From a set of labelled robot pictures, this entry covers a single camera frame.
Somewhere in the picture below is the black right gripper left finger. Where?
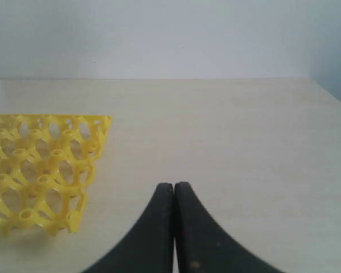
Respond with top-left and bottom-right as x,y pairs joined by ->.
85,183 -> 174,272

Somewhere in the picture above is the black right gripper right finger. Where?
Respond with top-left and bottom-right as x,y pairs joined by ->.
174,182 -> 280,272

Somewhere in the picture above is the yellow plastic egg tray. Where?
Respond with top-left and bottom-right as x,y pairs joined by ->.
0,114 -> 113,235

